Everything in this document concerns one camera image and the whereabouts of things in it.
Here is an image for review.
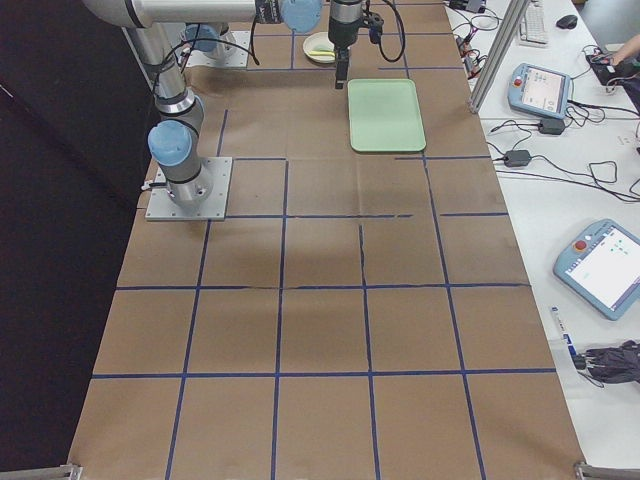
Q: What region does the white round plate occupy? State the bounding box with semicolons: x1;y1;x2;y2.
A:
302;32;335;64

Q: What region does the black power adapter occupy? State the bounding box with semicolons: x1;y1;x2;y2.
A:
537;118;566;136
503;150;532;168

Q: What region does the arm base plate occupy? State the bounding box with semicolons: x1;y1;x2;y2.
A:
186;31;250;69
145;157;233;221

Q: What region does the white keyboard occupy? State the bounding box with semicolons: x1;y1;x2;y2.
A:
518;0;549;48

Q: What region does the near teach pendant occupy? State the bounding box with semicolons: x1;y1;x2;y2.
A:
553;219;639;320

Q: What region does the teach pendant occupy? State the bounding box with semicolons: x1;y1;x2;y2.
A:
507;63;572;120
553;219;639;320

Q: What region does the far teach pendant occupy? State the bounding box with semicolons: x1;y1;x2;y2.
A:
507;63;572;120

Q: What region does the mint green tray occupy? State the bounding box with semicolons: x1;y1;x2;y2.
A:
348;79;426;153

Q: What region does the yellow plastic fork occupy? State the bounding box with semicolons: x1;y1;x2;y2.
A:
309;50;335;56

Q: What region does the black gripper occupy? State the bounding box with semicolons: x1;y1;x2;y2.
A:
328;0;362;90

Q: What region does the black power adapter far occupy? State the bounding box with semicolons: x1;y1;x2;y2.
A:
537;118;566;136

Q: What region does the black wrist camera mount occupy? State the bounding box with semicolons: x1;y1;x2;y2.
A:
362;10;384;45

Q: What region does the aluminium frame post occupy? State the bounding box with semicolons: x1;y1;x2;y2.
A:
468;0;530;114

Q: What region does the black computer mouse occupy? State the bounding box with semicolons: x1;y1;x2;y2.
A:
555;14;578;30

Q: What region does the white pen marker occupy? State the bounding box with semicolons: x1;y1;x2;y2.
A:
550;306;577;356

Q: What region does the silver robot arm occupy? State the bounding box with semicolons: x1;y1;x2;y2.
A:
182;22;234;58
84;1;322;205

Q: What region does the black power adapter near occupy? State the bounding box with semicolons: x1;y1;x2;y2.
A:
503;150;532;168

